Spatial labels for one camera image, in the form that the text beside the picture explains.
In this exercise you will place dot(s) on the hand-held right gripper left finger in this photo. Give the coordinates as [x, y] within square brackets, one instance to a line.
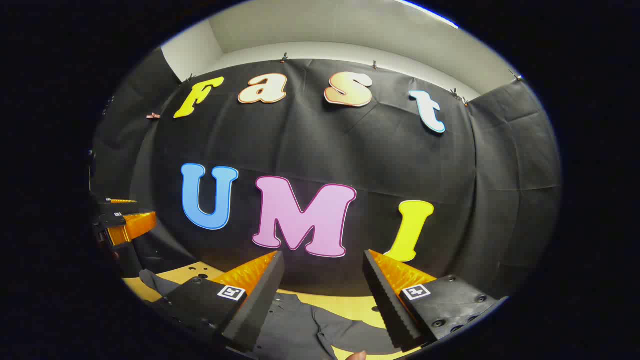
[260, 310]

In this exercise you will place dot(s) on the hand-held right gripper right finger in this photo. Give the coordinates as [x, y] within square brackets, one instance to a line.
[385, 305]

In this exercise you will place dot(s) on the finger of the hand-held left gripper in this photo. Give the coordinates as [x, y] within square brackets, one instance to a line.
[122, 201]
[132, 226]

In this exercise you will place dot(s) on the grey collared shirt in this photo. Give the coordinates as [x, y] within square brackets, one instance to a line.
[300, 330]

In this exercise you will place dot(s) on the copper binder clip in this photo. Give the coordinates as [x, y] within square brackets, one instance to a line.
[153, 116]

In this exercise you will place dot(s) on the black backdrop cloth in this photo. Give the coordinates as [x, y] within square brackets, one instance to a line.
[350, 150]

